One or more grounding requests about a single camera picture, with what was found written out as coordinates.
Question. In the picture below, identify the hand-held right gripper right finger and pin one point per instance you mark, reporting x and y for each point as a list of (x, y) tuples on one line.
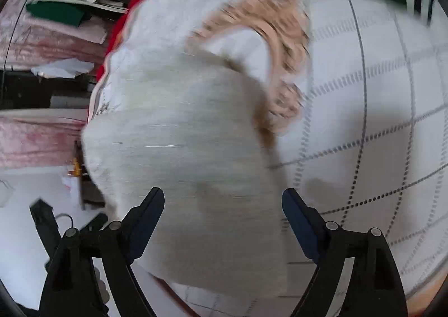
[(301, 226)]

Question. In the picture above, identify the red floral blanket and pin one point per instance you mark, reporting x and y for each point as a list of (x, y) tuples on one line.
[(120, 28)]

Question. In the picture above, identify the black bar-shaped object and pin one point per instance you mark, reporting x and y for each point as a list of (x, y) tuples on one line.
[(45, 229)]

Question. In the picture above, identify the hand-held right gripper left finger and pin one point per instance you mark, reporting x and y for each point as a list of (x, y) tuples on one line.
[(143, 226)]

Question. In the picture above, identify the white knit jacket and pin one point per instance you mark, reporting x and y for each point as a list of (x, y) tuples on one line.
[(182, 149)]

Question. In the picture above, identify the white lattice printed blanket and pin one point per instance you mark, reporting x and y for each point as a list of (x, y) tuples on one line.
[(367, 110)]

